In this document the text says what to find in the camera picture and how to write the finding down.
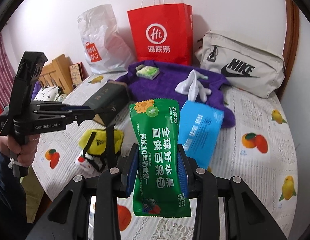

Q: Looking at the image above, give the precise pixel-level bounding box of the yellow mesh pouch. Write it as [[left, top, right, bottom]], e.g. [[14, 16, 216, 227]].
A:
[[77, 122, 125, 173]]

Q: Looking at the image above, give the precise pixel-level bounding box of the wooden chair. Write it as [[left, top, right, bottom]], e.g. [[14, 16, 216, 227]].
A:
[[39, 54, 73, 94]]

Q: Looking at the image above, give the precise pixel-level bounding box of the red Haidilao paper bag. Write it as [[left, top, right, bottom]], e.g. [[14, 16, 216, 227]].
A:
[[127, 3, 194, 66]]

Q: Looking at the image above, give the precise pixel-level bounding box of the blue tissue pack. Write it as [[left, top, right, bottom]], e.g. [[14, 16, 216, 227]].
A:
[[178, 101, 224, 169]]

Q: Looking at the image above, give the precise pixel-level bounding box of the fruit print tablecloth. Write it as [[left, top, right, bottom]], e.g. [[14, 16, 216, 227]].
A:
[[32, 72, 298, 239]]

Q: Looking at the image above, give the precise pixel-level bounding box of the brown patterned box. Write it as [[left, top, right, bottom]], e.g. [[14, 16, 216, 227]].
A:
[[69, 62, 84, 88]]

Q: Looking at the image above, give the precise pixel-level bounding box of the white cloth glove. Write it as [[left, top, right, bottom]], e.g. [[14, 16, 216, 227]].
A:
[[175, 70, 212, 103]]

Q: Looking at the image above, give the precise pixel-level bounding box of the beige Nike waist bag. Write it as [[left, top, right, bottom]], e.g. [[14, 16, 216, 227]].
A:
[[195, 30, 285, 98]]

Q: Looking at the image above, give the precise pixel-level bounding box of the white dotted cushion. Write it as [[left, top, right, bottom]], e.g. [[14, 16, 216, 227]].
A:
[[34, 86, 67, 102]]

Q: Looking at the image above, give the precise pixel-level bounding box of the dark green tea tin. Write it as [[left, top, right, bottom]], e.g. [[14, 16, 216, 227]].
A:
[[83, 80, 129, 126]]

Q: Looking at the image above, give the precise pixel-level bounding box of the purple towel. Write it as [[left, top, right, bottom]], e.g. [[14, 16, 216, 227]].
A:
[[116, 60, 235, 128]]

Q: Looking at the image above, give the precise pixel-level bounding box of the dark blue sleeve forearm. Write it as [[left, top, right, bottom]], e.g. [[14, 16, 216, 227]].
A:
[[0, 152, 27, 239]]

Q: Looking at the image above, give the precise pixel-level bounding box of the white tomato sachet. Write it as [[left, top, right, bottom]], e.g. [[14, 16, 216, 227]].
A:
[[75, 154, 95, 175]]

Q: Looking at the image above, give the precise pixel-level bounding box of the person's left hand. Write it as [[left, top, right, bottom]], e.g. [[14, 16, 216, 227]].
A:
[[0, 134, 40, 167]]

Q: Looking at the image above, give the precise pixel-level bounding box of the white Miniso plastic bag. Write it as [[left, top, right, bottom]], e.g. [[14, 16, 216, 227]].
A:
[[77, 4, 135, 74]]

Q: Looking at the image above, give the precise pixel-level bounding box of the brown wooden door frame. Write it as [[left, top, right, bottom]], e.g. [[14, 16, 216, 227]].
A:
[[276, 0, 300, 100]]

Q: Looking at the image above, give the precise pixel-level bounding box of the pink striped curtain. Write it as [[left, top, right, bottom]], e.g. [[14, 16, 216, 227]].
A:
[[0, 34, 15, 109]]

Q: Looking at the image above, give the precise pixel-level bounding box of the green fruit snack packet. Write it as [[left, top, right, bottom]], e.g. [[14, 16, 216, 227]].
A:
[[129, 99, 191, 218]]

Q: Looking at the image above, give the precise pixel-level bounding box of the green tissue pack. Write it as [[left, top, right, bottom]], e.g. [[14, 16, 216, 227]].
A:
[[135, 64, 160, 80]]

